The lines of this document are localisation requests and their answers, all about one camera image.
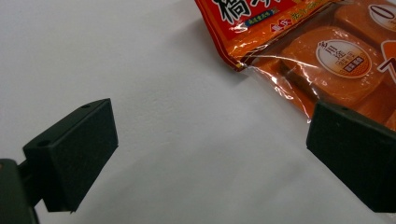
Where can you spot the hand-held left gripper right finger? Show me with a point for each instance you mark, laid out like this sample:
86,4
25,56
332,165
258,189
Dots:
355,149

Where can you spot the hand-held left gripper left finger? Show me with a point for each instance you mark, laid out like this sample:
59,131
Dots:
74,155

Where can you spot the orange soap bar packet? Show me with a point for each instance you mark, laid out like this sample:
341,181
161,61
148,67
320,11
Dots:
311,46

